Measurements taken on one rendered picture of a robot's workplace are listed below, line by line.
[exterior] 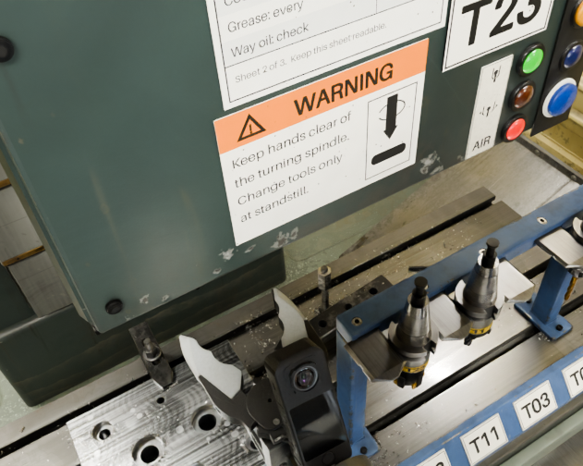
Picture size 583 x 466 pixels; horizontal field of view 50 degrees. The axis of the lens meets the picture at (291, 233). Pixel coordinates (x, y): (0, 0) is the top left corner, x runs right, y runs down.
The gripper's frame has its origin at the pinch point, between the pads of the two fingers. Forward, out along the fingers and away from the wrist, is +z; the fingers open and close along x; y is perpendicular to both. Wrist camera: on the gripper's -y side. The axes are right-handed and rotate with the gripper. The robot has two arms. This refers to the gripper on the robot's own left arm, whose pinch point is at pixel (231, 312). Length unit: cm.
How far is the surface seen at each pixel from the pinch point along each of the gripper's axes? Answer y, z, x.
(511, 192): 60, 35, 89
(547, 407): 46, -14, 46
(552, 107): -19.0, -8.8, 28.1
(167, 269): -19.7, -7.9, -6.2
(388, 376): 17.1, -7.2, 15.8
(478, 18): -29.6, -7.8, 18.4
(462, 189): 63, 45, 83
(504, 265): 17.2, -1.8, 39.7
